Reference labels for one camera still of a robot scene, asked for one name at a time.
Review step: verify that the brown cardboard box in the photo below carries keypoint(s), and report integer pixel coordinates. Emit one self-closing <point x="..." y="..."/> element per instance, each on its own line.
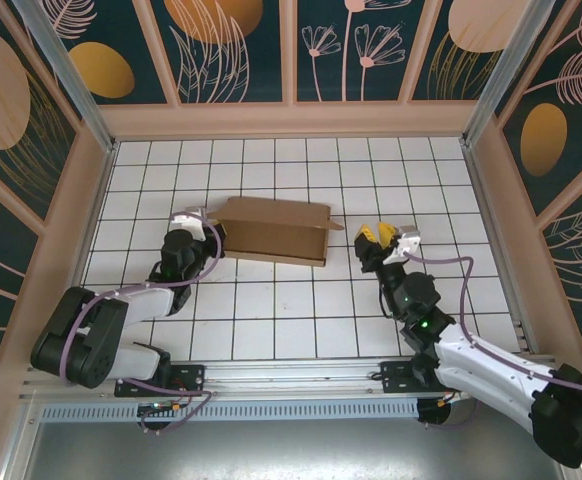
<point x="271" y="232"/>

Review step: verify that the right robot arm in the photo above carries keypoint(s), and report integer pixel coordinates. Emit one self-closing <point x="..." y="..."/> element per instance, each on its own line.
<point x="491" y="380"/>

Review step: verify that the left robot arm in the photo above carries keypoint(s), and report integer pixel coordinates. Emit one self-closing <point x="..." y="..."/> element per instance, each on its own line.
<point x="141" y="302"/>

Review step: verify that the yellow power connector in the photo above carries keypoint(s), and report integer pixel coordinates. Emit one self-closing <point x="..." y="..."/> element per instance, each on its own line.
<point x="177" y="408"/>
<point x="444" y="401"/>

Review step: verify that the grey metal sheet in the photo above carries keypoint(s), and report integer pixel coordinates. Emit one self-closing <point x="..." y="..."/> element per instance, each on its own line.
<point x="291" y="450"/>

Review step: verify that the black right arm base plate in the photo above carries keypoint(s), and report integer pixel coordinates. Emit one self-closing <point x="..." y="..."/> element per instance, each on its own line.
<point x="396" y="377"/>

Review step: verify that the aluminium side rail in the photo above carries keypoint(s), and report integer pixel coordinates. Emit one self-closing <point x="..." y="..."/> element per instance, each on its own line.
<point x="91" y="225"/>
<point x="501" y="250"/>

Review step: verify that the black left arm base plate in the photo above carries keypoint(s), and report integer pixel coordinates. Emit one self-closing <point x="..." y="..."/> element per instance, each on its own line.
<point x="191" y="375"/>

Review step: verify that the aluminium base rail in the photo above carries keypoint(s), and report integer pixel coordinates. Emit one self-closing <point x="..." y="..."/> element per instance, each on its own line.
<point x="296" y="372"/>

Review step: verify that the aluminium corner post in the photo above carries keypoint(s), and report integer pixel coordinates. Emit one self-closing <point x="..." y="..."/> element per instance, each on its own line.
<point x="71" y="85"/>
<point x="506" y="75"/>

